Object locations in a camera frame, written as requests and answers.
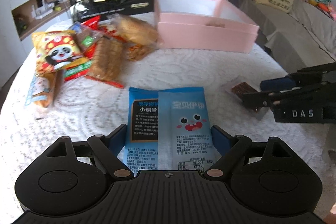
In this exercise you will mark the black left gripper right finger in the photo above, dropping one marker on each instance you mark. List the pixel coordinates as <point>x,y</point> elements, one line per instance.
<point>232,149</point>

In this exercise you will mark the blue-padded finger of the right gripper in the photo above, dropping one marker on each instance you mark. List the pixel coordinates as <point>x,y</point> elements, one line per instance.
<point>279,84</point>

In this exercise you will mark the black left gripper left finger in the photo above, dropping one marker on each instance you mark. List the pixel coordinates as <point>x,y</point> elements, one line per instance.
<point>105,149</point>

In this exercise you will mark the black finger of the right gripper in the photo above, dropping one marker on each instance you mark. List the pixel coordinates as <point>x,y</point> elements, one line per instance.
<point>257,100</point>

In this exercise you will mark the blue monster snack packet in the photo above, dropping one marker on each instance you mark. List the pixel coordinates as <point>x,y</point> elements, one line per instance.
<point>168,130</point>

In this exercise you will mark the light blue cartoon snack packet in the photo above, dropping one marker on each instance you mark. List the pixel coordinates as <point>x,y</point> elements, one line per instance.
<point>42,89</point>

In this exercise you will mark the clear bread loaf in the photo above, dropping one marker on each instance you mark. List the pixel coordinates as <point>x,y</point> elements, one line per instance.
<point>107,62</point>

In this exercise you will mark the yellow panda snack bag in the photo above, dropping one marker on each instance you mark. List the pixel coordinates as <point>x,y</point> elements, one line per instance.
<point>55,50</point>

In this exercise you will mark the brown cake clear packet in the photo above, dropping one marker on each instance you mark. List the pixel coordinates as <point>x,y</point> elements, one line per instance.
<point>85,37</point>

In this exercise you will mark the clear round bread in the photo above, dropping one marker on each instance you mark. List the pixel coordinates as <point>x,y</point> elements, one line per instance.
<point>141,37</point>

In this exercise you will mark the red spicy strips packet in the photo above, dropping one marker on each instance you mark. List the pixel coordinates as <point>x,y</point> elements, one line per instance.
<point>79,70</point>

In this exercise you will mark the grey covered sofa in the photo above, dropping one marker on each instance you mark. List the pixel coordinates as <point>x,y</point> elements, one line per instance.
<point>305,37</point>

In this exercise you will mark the pink cardboard box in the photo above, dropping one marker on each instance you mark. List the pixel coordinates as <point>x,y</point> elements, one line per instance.
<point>204,25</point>

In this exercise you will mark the white charger with cables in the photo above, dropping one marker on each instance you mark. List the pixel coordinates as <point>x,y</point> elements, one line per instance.
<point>44,8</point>

